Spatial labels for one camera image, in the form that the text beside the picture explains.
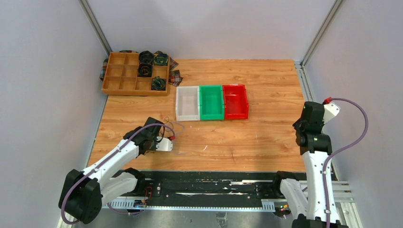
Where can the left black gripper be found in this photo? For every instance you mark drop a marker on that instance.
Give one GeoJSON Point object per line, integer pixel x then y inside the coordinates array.
{"type": "Point", "coordinates": [154, 147]}

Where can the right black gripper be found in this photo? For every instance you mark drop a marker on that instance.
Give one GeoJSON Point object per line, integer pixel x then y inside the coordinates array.
{"type": "Point", "coordinates": [296, 123]}

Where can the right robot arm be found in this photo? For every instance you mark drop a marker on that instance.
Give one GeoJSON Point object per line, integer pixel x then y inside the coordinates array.
{"type": "Point", "coordinates": [317, 208]}

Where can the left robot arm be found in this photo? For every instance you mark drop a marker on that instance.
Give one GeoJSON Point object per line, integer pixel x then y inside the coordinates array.
{"type": "Point", "coordinates": [85, 192]}

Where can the rolled green cloth bottom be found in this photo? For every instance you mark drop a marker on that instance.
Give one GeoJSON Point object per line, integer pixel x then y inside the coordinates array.
{"type": "Point", "coordinates": [158, 84]}

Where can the rolled green cloth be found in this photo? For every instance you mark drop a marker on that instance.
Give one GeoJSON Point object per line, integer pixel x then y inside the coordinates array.
{"type": "Point", "coordinates": [161, 59]}
{"type": "Point", "coordinates": [158, 84]}

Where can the white plastic bin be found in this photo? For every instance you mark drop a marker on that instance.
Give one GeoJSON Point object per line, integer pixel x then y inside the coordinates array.
{"type": "Point", "coordinates": [187, 104]}

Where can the wooden compartment tray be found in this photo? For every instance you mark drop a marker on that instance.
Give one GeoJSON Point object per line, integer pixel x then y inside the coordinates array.
{"type": "Point", "coordinates": [121, 76]}

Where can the plaid cloth under tray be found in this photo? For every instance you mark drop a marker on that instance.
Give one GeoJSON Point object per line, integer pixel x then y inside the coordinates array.
{"type": "Point", "coordinates": [174, 77]}

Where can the rolled dark cloth middle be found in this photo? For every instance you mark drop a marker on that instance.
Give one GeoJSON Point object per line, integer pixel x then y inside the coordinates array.
{"type": "Point", "coordinates": [145, 70]}

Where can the rolled dark cloth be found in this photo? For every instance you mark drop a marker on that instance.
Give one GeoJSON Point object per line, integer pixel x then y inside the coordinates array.
{"type": "Point", "coordinates": [145, 70]}
{"type": "Point", "coordinates": [146, 57]}

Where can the green plastic bin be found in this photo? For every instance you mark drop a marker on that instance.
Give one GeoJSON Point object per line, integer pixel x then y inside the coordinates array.
{"type": "Point", "coordinates": [211, 102]}

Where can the red plastic bin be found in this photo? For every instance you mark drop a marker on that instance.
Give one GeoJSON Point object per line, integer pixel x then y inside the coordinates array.
{"type": "Point", "coordinates": [236, 105]}

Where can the rolled green cloth top right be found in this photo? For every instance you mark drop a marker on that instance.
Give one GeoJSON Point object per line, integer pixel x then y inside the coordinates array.
{"type": "Point", "coordinates": [161, 59]}

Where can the rolled dark cloth top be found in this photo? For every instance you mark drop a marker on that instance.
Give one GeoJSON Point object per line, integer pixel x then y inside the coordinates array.
{"type": "Point", "coordinates": [146, 57]}

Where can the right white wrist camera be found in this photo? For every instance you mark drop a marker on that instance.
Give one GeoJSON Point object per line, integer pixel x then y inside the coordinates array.
{"type": "Point", "coordinates": [331, 110]}

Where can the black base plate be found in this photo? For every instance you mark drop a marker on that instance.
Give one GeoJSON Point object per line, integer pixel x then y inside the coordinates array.
{"type": "Point", "coordinates": [211, 189]}

